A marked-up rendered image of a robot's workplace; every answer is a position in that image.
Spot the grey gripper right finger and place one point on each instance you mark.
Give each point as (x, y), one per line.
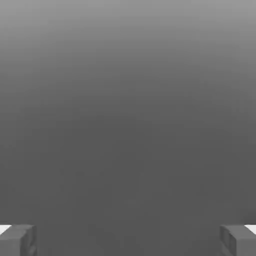
(240, 241)

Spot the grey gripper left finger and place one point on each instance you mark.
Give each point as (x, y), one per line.
(16, 241)

